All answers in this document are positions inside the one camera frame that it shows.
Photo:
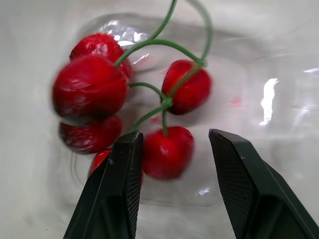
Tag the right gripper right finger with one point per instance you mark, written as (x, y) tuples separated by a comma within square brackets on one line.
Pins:
[(256, 199)]

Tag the green cherry stem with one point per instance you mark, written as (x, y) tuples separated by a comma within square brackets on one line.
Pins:
[(170, 13), (167, 101), (203, 61)]

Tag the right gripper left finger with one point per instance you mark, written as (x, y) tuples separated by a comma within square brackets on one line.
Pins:
[(112, 194)]

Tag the clear plastic bowl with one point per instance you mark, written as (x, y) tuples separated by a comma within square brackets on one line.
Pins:
[(249, 74)]

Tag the red cherry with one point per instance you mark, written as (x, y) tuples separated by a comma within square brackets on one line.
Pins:
[(167, 155), (89, 89), (99, 160), (99, 46), (192, 92), (89, 135)]

